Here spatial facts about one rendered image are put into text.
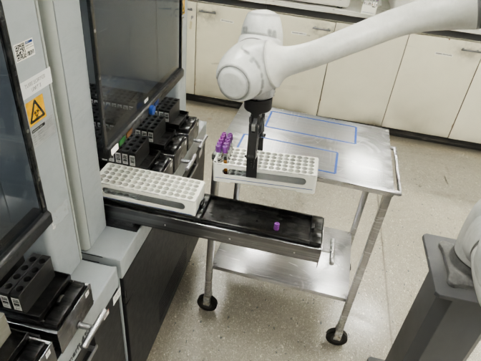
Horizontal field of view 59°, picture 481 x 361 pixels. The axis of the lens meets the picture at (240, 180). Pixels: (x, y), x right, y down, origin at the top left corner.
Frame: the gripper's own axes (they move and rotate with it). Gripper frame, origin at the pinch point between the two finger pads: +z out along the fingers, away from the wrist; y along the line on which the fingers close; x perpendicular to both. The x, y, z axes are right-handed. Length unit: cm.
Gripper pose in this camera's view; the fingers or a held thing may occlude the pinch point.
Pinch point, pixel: (254, 160)
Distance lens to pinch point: 124.5
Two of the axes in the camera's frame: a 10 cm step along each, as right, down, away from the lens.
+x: -9.8, -1.3, 1.4
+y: 1.9, -5.5, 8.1
